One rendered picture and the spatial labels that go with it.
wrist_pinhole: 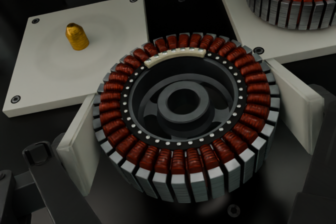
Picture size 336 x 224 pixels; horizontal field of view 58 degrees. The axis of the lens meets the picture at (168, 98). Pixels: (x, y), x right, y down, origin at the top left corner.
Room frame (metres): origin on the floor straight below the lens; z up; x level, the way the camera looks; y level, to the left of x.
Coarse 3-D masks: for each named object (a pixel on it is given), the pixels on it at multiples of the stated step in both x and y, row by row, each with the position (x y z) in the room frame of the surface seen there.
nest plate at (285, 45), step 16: (224, 0) 0.28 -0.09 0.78; (240, 0) 0.27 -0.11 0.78; (240, 16) 0.25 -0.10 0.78; (256, 16) 0.24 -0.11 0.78; (240, 32) 0.23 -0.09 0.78; (256, 32) 0.22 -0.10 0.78; (272, 32) 0.21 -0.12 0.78; (288, 32) 0.21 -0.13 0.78; (304, 32) 0.20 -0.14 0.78; (320, 32) 0.20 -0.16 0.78; (256, 48) 0.20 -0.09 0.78; (272, 48) 0.19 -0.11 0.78; (288, 48) 0.19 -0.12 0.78; (304, 48) 0.18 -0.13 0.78; (320, 48) 0.18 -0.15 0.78
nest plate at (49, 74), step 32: (128, 0) 0.33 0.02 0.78; (32, 32) 0.32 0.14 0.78; (64, 32) 0.30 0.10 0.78; (96, 32) 0.29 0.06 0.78; (128, 32) 0.27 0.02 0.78; (32, 64) 0.26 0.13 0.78; (64, 64) 0.25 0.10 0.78; (96, 64) 0.24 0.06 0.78; (32, 96) 0.22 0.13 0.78; (64, 96) 0.20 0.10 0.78
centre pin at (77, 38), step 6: (72, 24) 0.27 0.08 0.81; (66, 30) 0.27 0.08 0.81; (72, 30) 0.27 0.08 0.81; (78, 30) 0.27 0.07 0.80; (66, 36) 0.27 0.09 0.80; (72, 36) 0.27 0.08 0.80; (78, 36) 0.27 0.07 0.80; (84, 36) 0.27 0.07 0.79; (72, 42) 0.27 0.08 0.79; (78, 42) 0.26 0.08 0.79; (84, 42) 0.27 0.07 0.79; (78, 48) 0.27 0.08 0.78
